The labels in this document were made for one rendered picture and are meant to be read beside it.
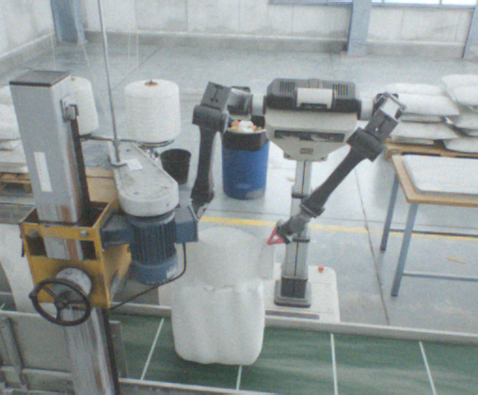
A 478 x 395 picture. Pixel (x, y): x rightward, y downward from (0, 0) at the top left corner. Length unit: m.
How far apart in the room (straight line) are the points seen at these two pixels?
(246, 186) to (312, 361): 2.17
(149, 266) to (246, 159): 2.59
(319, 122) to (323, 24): 7.71
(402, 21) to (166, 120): 8.61
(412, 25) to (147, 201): 8.83
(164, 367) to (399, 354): 1.09
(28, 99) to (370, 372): 1.78
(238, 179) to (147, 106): 2.76
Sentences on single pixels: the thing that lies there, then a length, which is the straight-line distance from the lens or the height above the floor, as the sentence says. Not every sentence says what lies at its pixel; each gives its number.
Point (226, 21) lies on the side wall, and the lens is 9.80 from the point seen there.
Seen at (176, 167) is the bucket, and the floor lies 0.19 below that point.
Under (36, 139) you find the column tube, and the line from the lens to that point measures 1.40.
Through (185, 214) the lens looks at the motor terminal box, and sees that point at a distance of 1.56.
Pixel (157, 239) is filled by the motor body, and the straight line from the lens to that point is 1.51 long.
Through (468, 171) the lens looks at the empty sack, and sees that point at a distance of 3.37.
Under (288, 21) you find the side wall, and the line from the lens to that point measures 9.71.
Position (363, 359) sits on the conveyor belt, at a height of 0.38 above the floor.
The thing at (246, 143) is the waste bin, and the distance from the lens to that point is 3.98.
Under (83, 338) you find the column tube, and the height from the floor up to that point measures 0.88.
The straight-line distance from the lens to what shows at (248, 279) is 2.03.
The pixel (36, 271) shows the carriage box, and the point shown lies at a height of 1.16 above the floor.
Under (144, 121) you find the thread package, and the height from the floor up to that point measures 1.60.
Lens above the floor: 2.11
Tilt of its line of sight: 30 degrees down
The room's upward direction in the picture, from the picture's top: 1 degrees clockwise
